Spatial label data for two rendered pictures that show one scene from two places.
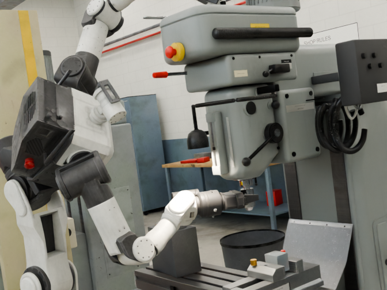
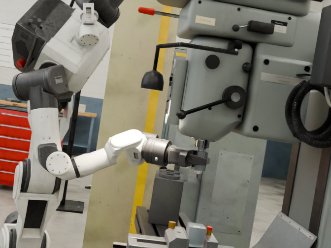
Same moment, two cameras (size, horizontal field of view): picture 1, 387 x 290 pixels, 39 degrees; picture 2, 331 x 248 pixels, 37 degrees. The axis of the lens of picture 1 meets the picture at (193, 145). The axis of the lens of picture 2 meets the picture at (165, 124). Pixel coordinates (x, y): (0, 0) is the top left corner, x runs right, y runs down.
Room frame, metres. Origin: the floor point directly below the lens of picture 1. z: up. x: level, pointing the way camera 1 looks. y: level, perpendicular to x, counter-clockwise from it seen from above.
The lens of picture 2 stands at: (0.49, -0.86, 1.42)
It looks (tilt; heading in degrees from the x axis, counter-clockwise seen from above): 3 degrees down; 30
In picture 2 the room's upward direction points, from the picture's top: 9 degrees clockwise
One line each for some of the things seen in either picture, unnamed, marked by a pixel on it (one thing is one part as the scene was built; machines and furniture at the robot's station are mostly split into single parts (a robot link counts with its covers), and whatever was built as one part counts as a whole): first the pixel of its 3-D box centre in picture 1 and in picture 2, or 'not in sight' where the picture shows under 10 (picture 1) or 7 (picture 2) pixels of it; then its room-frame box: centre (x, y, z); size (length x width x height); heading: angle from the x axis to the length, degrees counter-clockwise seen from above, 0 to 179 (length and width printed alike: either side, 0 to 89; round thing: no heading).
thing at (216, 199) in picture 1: (223, 202); (173, 155); (1.91, -0.08, 1.24); 0.13 x 0.12 x 0.10; 13
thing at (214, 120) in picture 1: (217, 143); (176, 92); (1.86, -0.08, 1.45); 0.04 x 0.04 x 0.21; 38
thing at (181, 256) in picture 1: (173, 246); (166, 195); (2.30, 0.14, 1.01); 0.22 x 0.12 x 0.20; 30
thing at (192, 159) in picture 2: (250, 198); (196, 160); (1.90, -0.17, 1.24); 0.06 x 0.02 x 0.03; 103
